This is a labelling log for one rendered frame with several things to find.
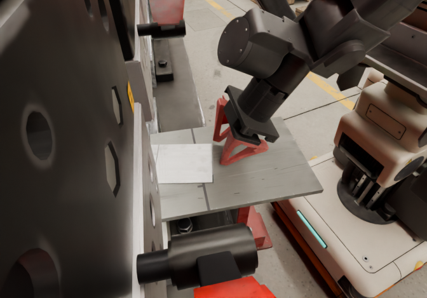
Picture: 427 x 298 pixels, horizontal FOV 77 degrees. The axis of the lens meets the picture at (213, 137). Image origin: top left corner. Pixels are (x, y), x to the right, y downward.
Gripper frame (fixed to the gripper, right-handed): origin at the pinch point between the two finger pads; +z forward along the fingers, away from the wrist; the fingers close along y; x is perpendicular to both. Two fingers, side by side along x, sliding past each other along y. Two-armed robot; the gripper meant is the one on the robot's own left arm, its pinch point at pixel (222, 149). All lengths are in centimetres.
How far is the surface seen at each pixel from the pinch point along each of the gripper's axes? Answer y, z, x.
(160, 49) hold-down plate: -60, 14, -1
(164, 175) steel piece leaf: 2.3, 6.4, -7.9
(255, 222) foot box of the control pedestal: -28, 64, 68
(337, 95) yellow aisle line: -129, 21, 167
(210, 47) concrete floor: -235, 66, 91
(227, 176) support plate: 4.5, 1.5, 0.8
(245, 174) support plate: 4.8, 0.0, 3.4
